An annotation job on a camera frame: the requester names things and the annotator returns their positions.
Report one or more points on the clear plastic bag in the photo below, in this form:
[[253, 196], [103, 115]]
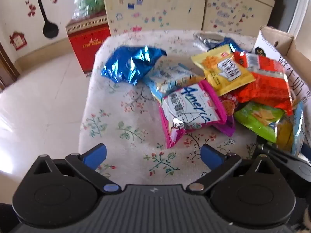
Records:
[[90, 2]]

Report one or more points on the floral tablecloth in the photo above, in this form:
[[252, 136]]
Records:
[[116, 116]]

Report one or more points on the purple snack packet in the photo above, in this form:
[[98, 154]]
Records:
[[229, 128]]

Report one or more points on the red snack packet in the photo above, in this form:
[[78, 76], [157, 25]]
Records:
[[264, 87]]

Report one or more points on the blue foil snack packet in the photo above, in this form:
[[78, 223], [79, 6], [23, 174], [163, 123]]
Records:
[[128, 65], [230, 45]]

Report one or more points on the pink-edged white snack packet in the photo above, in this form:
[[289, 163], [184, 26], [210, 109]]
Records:
[[189, 109]]

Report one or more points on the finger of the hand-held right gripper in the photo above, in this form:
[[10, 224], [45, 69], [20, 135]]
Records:
[[279, 154]]

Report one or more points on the flower vase wall sticker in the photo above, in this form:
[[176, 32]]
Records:
[[49, 29]]

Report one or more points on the red house wall sticker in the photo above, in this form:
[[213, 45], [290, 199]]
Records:
[[17, 41]]

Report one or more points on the red gift box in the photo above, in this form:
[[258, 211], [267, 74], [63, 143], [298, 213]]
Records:
[[87, 46]]

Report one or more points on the green snack packet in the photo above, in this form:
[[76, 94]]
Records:
[[252, 123]]

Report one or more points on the grey door frame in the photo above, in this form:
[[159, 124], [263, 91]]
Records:
[[298, 12]]

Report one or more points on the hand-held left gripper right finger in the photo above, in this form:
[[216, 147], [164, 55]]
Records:
[[211, 156]]

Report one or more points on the cardboard box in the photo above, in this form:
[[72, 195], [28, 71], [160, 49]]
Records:
[[279, 32]]

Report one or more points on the wooden door frame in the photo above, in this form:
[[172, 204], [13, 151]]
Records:
[[7, 68]]

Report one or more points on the silver foil snack packet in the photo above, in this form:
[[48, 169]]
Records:
[[206, 37]]

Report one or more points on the light blue yellow snack packet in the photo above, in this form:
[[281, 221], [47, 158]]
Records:
[[170, 77], [289, 131]]

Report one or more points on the cream cabinet with stickers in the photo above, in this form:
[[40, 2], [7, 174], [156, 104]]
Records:
[[170, 7]]

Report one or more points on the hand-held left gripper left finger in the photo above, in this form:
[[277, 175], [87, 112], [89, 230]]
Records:
[[94, 155]]

